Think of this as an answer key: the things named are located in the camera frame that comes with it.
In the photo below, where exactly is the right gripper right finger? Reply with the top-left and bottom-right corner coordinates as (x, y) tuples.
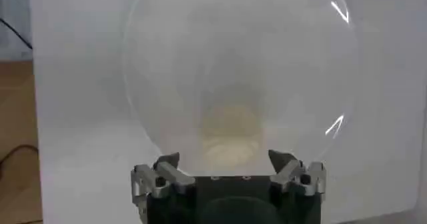
(268, 149), (327, 197)

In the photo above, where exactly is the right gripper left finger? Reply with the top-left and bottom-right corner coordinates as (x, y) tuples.
(131, 151), (196, 207)

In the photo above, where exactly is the round white plate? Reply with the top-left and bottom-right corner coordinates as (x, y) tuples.
(121, 0), (360, 177)

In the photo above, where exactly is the black floor cable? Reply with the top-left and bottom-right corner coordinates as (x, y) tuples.
(0, 144), (39, 181)

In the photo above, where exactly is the black laptop power cable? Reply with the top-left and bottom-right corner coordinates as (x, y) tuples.
(0, 17), (33, 50)

